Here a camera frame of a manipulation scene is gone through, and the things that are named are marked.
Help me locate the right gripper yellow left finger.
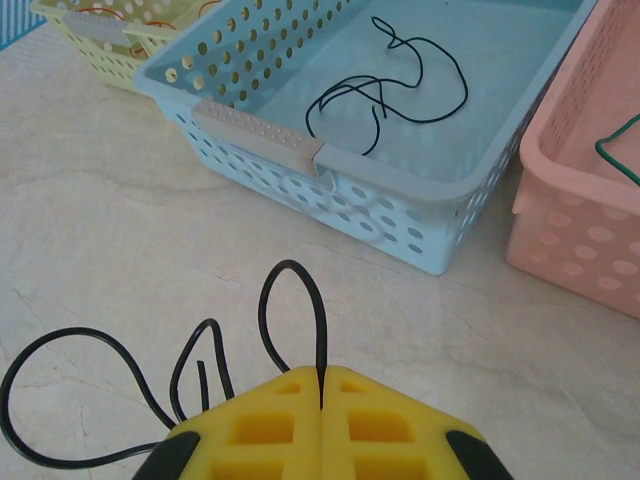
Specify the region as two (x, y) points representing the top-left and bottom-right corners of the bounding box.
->
(132, 364), (324, 480)

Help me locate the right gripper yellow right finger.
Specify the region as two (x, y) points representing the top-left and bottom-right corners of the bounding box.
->
(319, 363), (514, 480)

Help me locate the pile of wires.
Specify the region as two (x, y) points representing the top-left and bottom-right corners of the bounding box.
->
(0, 258), (329, 469)

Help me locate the thin green cable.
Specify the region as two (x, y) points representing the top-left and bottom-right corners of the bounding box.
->
(594, 113), (640, 189)

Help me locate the thin black cable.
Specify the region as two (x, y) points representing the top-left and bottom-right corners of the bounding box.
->
(304, 15), (470, 157)

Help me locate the thin orange cable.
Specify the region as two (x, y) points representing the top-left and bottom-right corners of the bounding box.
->
(127, 17), (179, 57)
(74, 3), (129, 19)

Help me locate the pink perforated plastic basket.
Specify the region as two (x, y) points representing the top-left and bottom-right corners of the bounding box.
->
(504, 0), (640, 321)

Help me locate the light blue perforated plastic basket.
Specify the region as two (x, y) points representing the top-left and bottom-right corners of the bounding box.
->
(134, 0), (599, 276)

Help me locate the light green perforated plastic basket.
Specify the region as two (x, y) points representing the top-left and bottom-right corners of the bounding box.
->
(29, 0), (224, 94)

